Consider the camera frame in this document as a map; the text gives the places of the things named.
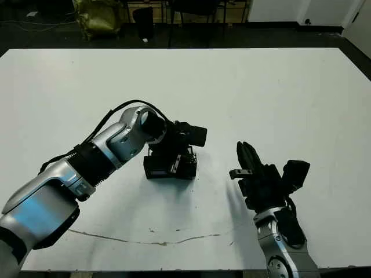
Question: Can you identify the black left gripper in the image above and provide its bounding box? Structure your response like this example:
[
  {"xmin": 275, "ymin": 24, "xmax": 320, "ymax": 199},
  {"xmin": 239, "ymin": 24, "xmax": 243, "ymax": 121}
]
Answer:
[{"xmin": 148, "ymin": 120, "xmax": 198, "ymax": 174}]

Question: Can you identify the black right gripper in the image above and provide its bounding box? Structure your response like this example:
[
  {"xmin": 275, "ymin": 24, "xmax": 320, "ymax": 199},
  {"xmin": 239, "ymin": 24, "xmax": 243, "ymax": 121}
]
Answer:
[{"xmin": 229, "ymin": 141, "xmax": 290, "ymax": 210}]

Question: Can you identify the black box base white tray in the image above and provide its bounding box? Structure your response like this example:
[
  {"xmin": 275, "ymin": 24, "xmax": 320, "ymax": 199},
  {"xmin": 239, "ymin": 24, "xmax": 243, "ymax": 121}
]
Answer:
[{"xmin": 144, "ymin": 166, "xmax": 198, "ymax": 180}]

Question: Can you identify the black upright bin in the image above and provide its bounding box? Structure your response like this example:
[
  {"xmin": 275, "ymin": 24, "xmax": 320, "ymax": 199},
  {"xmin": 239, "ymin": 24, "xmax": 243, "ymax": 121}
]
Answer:
[{"xmin": 132, "ymin": 7, "xmax": 154, "ymax": 40}]

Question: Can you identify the wooden shipping crate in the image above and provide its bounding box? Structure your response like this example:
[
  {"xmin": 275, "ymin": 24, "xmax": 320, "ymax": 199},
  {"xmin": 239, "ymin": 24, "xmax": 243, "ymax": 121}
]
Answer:
[
  {"xmin": 127, "ymin": 0, "xmax": 172, "ymax": 23},
  {"xmin": 171, "ymin": 0, "xmax": 250, "ymax": 23}
]

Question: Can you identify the black mesh office chair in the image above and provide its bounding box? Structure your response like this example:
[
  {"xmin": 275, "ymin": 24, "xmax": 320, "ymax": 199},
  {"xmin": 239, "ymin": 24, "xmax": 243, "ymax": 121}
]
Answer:
[{"xmin": 169, "ymin": 0, "xmax": 227, "ymax": 47}]

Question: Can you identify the yellow green plastic bag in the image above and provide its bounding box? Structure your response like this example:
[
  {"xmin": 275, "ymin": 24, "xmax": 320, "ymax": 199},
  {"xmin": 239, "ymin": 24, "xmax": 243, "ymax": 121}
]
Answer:
[{"xmin": 72, "ymin": 0, "xmax": 121, "ymax": 41}]

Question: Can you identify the white door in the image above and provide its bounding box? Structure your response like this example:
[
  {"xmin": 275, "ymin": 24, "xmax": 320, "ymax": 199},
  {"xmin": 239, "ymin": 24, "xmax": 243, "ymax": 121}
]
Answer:
[{"xmin": 343, "ymin": 0, "xmax": 371, "ymax": 58}]

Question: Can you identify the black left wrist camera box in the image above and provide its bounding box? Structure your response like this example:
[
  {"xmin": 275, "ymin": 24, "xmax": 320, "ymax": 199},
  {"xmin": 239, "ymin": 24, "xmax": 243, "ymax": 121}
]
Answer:
[{"xmin": 185, "ymin": 123, "xmax": 208, "ymax": 147}]

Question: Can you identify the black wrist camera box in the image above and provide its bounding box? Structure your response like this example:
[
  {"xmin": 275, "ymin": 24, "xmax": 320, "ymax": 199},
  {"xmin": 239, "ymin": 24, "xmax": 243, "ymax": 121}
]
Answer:
[
  {"xmin": 282, "ymin": 159, "xmax": 311, "ymax": 189},
  {"xmin": 185, "ymin": 123, "xmax": 208, "ymax": 147}
]

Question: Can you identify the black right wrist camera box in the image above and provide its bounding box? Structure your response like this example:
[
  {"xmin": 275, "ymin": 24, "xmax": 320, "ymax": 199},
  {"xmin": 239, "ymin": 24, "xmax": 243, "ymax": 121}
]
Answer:
[{"xmin": 282, "ymin": 159, "xmax": 311, "ymax": 189}]

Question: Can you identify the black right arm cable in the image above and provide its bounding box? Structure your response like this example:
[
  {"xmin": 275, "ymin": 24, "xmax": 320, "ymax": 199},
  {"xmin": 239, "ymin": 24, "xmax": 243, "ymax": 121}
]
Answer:
[{"xmin": 285, "ymin": 195, "xmax": 298, "ymax": 217}]

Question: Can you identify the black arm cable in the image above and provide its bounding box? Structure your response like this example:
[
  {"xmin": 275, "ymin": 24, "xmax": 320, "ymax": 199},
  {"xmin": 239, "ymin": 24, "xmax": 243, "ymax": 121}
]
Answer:
[
  {"xmin": 37, "ymin": 100, "xmax": 172, "ymax": 174},
  {"xmin": 285, "ymin": 195, "xmax": 298, "ymax": 217}
]

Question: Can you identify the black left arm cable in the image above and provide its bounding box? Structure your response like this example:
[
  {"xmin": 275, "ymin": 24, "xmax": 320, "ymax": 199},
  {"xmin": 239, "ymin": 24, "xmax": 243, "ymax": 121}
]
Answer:
[{"xmin": 37, "ymin": 100, "xmax": 172, "ymax": 174}]

